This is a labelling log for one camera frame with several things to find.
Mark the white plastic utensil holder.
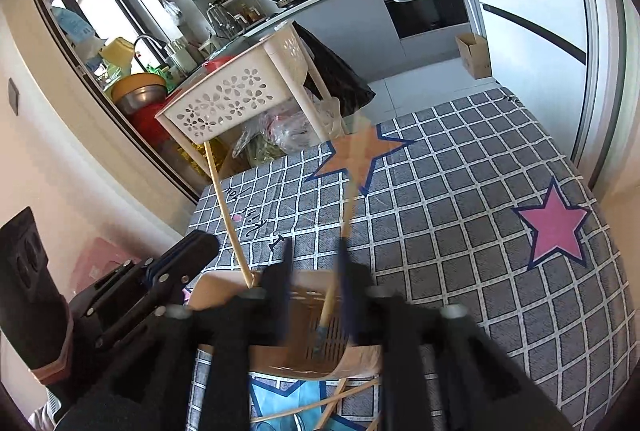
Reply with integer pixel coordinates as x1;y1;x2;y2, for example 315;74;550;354
188;269;382;380

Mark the orange paper star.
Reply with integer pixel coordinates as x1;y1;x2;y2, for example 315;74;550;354
306;124;416;197

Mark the white refrigerator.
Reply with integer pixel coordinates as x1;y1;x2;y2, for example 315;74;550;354
479;0;587;154

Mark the grey checked tablecloth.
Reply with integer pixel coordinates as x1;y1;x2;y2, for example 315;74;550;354
222;87;638;430

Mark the beige perforated storage rack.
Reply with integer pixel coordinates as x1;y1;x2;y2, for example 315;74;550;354
155;21;345;174

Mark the pink plastic stool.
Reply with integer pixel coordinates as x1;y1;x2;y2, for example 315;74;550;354
70;237;140;295

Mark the steel mixing bowl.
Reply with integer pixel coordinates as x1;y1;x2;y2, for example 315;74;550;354
111;72;167;116

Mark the red plastic bucket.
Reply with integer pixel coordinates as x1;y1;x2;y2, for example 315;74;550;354
129;102;170;146

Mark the black garbage bag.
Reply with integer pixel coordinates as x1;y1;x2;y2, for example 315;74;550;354
292;21;375;118

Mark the wooden chopstick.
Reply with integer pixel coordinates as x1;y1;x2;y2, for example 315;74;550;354
314;378;348;430
250;377;382;423
204;142;255;288
311;113;371;359

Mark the black built-in oven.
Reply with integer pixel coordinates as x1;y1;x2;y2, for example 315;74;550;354
383;0;469;39

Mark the pink paper star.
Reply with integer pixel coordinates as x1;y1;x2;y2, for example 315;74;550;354
512;178;591;269

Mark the cardboard box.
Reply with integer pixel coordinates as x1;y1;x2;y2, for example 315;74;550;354
456;33;491;80

